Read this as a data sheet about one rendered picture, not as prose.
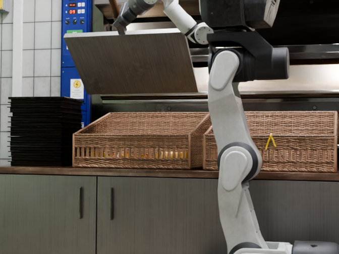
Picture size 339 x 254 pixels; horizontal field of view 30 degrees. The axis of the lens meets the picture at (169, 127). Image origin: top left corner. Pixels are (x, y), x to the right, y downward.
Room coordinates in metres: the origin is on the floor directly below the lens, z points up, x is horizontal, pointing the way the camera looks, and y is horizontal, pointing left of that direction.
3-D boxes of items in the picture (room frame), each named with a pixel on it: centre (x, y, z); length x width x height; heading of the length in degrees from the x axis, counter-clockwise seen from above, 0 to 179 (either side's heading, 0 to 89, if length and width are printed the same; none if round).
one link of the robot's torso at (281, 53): (2.26, -0.28, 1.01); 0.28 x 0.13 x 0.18; 75
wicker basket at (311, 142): (2.84, -0.47, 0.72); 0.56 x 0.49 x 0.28; 75
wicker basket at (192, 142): (3.03, 0.11, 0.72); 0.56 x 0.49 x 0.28; 75
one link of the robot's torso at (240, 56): (2.28, -0.22, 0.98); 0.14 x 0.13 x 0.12; 165
